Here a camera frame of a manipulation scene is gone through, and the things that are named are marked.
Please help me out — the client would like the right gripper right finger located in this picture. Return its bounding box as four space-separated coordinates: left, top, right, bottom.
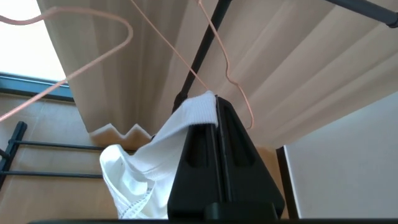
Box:
216 96 286 219

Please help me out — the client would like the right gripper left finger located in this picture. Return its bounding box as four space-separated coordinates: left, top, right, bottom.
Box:
167 123 226 219

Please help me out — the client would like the white printed t-shirt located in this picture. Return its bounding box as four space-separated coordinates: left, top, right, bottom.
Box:
99 90 219 220

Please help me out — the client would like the pink clothes hanger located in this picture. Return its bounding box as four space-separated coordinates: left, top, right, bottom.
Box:
0 6 134 123
129 0 255 131

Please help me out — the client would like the black clothes rack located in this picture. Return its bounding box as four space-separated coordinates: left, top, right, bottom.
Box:
0 0 398 190

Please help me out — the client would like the window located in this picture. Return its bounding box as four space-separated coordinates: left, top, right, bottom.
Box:
0 0 75 103

